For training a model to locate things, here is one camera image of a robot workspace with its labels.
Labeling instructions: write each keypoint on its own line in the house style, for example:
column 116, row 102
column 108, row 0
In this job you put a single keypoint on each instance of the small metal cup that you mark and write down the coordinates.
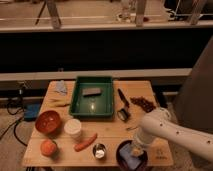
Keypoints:
column 99, row 151

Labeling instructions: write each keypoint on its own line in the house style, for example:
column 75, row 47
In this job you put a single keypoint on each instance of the yellow banana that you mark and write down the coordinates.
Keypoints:
column 58, row 103

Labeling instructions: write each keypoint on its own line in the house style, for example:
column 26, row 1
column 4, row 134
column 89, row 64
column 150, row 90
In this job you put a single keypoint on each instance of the blue crumpled cloth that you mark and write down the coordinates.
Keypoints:
column 61, row 87

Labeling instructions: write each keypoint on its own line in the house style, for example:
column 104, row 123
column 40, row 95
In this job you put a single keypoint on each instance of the blue sponge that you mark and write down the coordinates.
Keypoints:
column 131, row 161

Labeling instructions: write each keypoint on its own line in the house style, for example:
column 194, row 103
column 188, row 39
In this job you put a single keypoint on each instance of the grey block in tray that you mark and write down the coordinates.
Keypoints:
column 91, row 91

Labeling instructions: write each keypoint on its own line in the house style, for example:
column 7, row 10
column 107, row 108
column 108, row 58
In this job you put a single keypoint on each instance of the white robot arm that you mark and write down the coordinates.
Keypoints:
column 157, row 123

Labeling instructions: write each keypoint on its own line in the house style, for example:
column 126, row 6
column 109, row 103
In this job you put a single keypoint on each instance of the wooden folding table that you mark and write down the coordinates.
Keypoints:
column 110, row 132

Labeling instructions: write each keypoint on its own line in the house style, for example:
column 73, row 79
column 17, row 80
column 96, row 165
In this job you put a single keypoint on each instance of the red bowl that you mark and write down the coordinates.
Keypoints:
column 48, row 122

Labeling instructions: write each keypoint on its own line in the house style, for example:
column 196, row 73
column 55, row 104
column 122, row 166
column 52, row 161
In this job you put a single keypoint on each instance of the white cup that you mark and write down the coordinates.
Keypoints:
column 73, row 127

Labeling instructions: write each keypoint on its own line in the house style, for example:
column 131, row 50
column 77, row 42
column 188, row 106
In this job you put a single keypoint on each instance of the silver fork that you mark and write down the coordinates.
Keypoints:
column 131, row 128

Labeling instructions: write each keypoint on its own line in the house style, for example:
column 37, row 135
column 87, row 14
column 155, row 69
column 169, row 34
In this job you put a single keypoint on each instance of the orange carrot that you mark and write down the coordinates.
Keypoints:
column 81, row 146

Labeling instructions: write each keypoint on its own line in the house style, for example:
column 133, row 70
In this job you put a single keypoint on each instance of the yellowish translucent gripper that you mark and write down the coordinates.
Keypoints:
column 136, row 149

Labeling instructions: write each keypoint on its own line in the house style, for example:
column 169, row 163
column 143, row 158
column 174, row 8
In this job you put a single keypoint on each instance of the orange round fruit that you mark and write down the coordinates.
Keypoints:
column 48, row 147

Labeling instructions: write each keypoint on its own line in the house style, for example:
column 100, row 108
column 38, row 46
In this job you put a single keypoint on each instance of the dark grape bunch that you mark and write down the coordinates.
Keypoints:
column 142, row 102

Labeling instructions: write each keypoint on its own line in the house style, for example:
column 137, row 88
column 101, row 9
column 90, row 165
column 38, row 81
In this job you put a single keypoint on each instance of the blue box on floor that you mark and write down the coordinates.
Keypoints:
column 31, row 112

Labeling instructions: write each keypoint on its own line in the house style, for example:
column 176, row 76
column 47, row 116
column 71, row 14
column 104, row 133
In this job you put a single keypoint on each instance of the green plastic tray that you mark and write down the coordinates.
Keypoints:
column 98, row 106

